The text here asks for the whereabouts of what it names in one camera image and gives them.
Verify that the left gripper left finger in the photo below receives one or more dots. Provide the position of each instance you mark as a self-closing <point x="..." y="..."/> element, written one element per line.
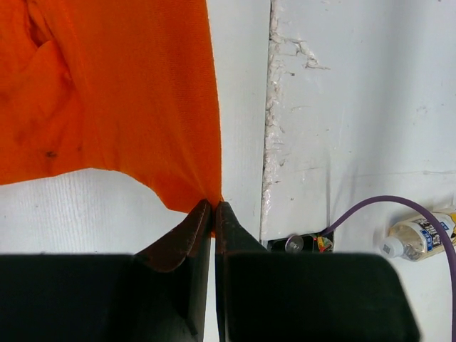
<point x="158" y="294"/>

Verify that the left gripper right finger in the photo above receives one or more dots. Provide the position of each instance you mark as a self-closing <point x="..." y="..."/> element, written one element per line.
<point x="279" y="296"/>

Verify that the orange t shirt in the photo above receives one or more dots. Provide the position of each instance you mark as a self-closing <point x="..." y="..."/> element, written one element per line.
<point x="126" y="86"/>

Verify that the clear plastic bottle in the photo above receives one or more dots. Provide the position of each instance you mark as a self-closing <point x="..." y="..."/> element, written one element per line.
<point x="414" y="239"/>

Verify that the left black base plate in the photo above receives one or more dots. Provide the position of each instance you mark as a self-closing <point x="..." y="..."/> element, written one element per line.
<point x="293" y="244"/>

